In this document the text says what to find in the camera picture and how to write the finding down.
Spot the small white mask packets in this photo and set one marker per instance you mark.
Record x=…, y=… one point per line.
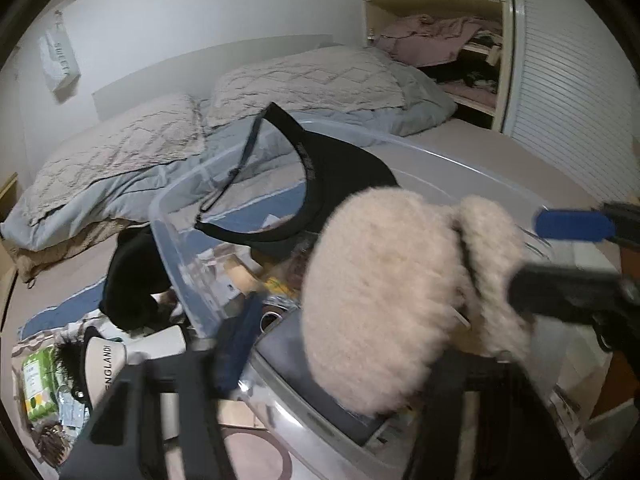
x=75, y=412

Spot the fluffy beige earmuffs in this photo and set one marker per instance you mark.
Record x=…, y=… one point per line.
x=360, y=310

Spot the black pouch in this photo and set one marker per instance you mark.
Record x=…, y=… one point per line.
x=132, y=280

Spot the white paper bag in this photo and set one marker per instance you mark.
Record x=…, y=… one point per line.
x=59, y=55

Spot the clear plastic storage box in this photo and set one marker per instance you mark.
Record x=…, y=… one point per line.
x=185, y=240

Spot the grey blue duvet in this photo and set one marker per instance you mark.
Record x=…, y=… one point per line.
x=430, y=100

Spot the beige fleece blanket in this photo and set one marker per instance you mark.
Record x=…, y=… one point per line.
x=60, y=250

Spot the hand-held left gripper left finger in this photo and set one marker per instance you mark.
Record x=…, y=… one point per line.
x=240, y=350

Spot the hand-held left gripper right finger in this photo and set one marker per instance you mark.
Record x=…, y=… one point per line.
x=445, y=410

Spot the green wet wipes pack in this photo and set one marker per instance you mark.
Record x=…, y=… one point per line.
x=37, y=385

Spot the beige fitted bed sheet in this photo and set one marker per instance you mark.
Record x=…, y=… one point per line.
x=500, y=160

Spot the wooden bedside shelf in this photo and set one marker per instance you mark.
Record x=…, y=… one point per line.
x=7, y=195

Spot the bear printed bedsheet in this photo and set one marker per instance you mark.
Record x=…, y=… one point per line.
x=250, y=455

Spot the open closet shelf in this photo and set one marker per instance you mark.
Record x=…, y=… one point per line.
x=495, y=15

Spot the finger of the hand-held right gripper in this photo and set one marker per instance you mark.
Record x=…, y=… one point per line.
x=570, y=225
x=560, y=287

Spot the white louvred wardrobe door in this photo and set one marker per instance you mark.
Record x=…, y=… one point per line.
x=565, y=75

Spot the beige textured pillow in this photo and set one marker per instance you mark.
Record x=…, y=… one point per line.
x=310, y=80
x=115, y=145

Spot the pink clothes pile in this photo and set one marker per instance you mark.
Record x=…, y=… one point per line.
x=430, y=35

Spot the black feather hair clip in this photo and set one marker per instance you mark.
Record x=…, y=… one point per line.
x=67, y=360

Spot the black visor cap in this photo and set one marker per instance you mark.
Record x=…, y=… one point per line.
x=340, y=170

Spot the white visor cap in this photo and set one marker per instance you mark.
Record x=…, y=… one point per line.
x=107, y=365

